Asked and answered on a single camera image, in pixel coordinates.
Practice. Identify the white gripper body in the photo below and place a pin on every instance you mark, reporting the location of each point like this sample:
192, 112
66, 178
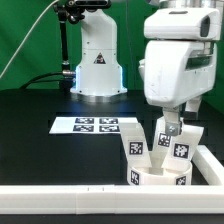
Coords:
181, 55

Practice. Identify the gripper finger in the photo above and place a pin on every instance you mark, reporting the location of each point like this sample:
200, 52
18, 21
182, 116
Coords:
192, 108
173, 123

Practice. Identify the white round stool seat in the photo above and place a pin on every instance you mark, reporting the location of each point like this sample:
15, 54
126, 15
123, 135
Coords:
159, 176

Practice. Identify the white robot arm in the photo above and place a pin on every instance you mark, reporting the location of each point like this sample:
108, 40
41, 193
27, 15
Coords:
98, 73

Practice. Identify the paper sheet with markers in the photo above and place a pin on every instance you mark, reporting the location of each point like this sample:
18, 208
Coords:
89, 125

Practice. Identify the white right barrier rail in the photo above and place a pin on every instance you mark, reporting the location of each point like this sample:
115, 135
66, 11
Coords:
209, 166

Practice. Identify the white barrier rail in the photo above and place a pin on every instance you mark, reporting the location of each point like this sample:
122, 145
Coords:
209, 166
111, 199

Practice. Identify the black camera on mount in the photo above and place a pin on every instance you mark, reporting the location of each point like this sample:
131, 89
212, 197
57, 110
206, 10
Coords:
89, 4

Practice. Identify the white front barrier rail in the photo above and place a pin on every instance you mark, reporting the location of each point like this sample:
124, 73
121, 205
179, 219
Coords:
111, 199

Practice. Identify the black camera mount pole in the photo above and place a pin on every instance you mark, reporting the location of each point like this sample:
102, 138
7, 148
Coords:
67, 82

